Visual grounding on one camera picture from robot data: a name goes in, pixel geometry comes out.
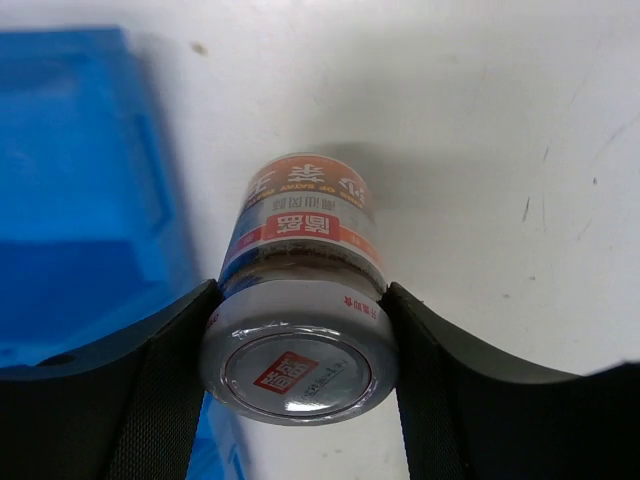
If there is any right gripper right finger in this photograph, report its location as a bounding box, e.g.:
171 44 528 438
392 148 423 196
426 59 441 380
382 284 639 479

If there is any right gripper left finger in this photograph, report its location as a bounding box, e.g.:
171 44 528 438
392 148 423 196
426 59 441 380
1 280 220 479

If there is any middle blue storage bin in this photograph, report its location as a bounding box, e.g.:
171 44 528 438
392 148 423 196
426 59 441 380
186 393 250 480

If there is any blue storage bin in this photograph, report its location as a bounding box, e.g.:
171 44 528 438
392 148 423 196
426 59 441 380
186 393 250 480
1 28 198 367

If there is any far blue storage bin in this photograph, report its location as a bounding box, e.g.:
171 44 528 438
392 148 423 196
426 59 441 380
1 28 198 367

